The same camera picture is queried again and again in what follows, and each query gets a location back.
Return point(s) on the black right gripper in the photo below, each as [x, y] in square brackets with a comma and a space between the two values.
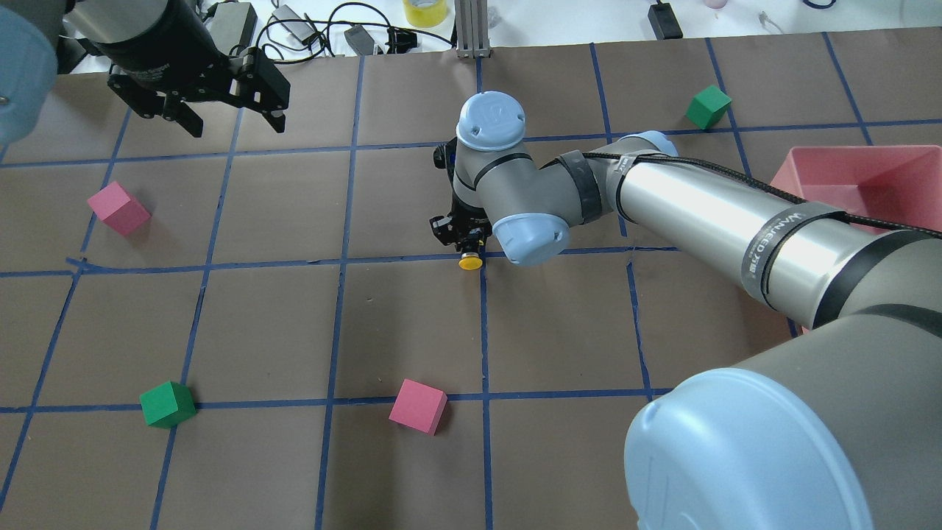
[465, 215]

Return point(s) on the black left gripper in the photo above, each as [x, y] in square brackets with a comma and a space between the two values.
[179, 38]

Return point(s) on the yellow push button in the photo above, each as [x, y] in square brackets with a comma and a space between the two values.
[470, 261]

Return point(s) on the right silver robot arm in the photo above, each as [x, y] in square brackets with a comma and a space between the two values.
[838, 428]

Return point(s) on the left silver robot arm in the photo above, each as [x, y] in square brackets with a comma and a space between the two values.
[30, 31]

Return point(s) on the grey power adapter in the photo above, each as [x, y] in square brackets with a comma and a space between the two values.
[231, 25]

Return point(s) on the pink cube far left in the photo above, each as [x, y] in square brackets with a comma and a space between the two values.
[119, 209]

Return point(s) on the pink cube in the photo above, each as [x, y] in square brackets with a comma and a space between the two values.
[418, 406]
[119, 209]

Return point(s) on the pink cube centre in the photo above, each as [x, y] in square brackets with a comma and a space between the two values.
[418, 406]

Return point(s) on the yellow tape roll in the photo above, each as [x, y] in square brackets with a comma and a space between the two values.
[425, 14]

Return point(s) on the green cube near tray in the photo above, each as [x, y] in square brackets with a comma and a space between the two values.
[708, 107]

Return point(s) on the black power brick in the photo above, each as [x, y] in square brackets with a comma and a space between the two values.
[664, 22]

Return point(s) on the green cube near left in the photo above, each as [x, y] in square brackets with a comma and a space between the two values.
[167, 405]

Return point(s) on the pink plastic tray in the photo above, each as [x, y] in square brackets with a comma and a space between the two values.
[892, 183]

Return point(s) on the aluminium frame post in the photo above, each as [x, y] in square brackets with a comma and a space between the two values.
[472, 29]

